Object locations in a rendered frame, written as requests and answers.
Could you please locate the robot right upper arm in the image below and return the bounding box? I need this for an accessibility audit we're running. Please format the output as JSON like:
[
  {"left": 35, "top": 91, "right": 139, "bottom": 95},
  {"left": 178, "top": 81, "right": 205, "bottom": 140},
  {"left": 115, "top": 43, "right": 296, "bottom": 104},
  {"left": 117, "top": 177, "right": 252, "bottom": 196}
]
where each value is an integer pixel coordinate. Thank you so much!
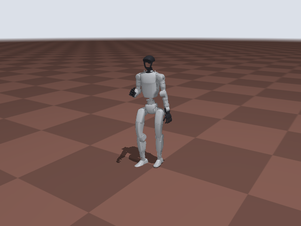
[{"left": 135, "top": 73, "right": 142, "bottom": 94}]

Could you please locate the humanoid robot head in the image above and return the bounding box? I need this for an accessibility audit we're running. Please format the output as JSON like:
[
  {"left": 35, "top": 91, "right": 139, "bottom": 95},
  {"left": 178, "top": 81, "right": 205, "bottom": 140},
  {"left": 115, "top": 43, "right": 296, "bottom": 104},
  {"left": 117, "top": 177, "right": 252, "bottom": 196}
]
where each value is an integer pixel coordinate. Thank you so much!
[{"left": 143, "top": 56, "right": 155, "bottom": 73}]

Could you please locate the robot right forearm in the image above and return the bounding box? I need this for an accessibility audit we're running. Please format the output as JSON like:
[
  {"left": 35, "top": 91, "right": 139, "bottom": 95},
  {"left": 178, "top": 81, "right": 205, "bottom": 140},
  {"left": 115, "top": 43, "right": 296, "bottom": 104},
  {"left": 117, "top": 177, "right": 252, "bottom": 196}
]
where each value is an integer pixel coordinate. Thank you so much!
[{"left": 134, "top": 90, "right": 139, "bottom": 98}]

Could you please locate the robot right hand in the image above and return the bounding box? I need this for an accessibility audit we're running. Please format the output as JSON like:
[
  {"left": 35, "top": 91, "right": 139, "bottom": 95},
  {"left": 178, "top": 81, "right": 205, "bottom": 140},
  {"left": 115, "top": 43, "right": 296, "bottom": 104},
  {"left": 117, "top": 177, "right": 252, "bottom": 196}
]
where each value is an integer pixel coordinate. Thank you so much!
[{"left": 129, "top": 87, "right": 136, "bottom": 97}]

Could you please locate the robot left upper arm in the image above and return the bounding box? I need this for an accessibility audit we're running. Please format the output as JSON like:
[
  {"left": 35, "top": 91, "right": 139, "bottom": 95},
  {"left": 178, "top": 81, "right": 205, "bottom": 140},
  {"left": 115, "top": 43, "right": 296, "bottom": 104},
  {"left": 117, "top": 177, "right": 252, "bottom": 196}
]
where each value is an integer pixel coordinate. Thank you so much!
[{"left": 156, "top": 73, "right": 166, "bottom": 97}]

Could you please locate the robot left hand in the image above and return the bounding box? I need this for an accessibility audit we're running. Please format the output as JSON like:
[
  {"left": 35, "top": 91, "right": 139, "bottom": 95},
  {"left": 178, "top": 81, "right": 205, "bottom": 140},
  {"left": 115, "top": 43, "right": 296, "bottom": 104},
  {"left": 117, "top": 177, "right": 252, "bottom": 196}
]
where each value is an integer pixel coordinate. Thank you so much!
[{"left": 163, "top": 108, "right": 172, "bottom": 123}]

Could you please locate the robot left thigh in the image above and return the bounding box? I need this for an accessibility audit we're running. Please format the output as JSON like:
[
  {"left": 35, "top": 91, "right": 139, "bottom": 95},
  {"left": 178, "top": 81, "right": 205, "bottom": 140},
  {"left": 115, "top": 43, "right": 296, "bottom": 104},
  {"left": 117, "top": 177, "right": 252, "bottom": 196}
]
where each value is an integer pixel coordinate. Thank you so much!
[{"left": 154, "top": 107, "right": 165, "bottom": 140}]

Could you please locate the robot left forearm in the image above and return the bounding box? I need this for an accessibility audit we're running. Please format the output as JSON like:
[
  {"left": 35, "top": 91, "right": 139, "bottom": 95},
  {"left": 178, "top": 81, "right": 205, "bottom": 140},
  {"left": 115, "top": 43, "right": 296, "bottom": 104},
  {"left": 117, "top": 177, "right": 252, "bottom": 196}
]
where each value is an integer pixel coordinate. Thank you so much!
[{"left": 162, "top": 91, "right": 170, "bottom": 112}]

